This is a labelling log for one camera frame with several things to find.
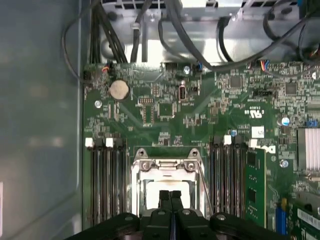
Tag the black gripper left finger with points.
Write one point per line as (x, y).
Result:
(160, 225)

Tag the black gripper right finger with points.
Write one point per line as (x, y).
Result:
(187, 225)

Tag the silver CPU plate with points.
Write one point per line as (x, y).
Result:
(152, 197)

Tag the metal socket cover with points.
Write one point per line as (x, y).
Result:
(160, 175)

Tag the black RAM slot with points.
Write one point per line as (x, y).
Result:
(93, 180)
(111, 180)
(217, 180)
(228, 180)
(238, 180)
(121, 180)

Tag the CPU socket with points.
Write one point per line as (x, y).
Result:
(155, 163)

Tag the blue expansion slot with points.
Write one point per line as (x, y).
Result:
(281, 217)

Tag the green RAM stick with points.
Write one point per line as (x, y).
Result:
(255, 185)

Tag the green motherboard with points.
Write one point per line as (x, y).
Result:
(200, 112)

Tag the silver board screw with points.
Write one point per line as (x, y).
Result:
(98, 103)
(284, 163)
(186, 69)

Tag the low-profile graphics card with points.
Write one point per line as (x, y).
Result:
(307, 220)

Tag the internal USB port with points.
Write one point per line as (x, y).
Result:
(182, 93)

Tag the round coin cell battery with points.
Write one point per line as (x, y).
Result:
(119, 89)

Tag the silver blue capacitor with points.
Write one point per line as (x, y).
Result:
(285, 121)

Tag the silver finned chipset heatsink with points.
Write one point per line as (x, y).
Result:
(308, 150)

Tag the silver metal drive cage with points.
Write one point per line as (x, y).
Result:
(250, 42)

